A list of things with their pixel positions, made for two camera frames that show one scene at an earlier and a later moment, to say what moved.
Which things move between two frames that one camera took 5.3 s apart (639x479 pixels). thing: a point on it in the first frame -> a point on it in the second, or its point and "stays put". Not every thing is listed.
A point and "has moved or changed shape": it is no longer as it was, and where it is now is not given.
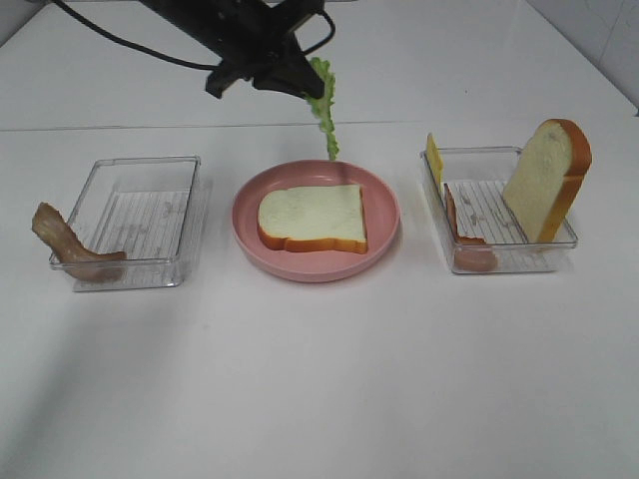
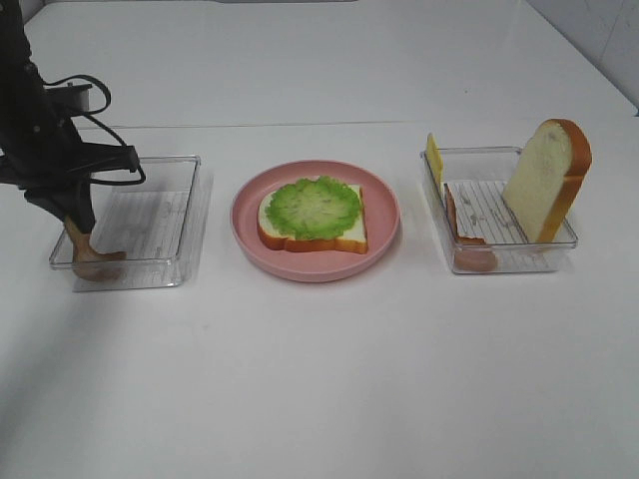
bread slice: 548,178 stays put
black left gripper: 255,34 -> 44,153
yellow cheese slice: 435,162 stays put
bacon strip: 87,264 has moved or changed shape
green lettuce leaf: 322,106 -> 314,208
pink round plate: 382,221 stays put
